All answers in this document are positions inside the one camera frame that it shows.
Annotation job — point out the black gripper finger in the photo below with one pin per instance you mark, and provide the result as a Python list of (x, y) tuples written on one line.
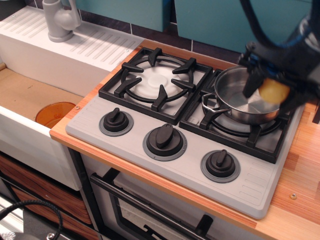
[(293, 98), (254, 81)]

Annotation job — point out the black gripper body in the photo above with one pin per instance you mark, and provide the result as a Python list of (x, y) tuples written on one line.
[(294, 63)]

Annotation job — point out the yellow potato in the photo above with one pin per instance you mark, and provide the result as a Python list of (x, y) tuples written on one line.
[(273, 92)]

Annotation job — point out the stainless steel pot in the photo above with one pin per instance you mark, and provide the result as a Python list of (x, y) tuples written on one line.
[(228, 98)]

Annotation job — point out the grey toy stove top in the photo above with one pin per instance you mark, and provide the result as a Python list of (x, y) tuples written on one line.
[(250, 193)]

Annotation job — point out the black right stove knob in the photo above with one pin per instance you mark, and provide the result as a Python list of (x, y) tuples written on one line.
[(220, 166)]

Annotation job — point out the black stove knob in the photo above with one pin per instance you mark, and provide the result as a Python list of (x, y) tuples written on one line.
[(165, 143), (220, 166), (116, 123)]

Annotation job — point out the black middle stove knob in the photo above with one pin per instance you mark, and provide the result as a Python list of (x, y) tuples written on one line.
[(165, 143)]

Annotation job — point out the black left stove knob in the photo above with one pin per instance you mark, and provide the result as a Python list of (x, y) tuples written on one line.
[(116, 123)]

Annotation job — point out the black right burner grate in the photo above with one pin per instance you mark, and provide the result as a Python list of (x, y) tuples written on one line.
[(264, 141)]

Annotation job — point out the black burner grate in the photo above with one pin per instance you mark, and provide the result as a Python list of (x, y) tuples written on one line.
[(264, 141), (156, 84)]

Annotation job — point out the black left burner grate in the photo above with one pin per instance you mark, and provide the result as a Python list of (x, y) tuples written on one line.
[(156, 84)]

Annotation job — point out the grey toy faucet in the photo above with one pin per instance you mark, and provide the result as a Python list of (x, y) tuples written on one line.
[(60, 22)]

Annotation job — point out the orange plastic sink drain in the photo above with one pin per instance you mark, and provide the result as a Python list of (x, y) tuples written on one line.
[(51, 114)]

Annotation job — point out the white toy sink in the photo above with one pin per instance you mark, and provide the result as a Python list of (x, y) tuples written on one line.
[(36, 72)]

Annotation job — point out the wooden drawer fronts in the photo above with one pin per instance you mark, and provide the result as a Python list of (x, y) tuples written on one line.
[(25, 183)]

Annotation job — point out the oven door with handle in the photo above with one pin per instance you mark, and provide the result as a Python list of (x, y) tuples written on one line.
[(139, 211)]

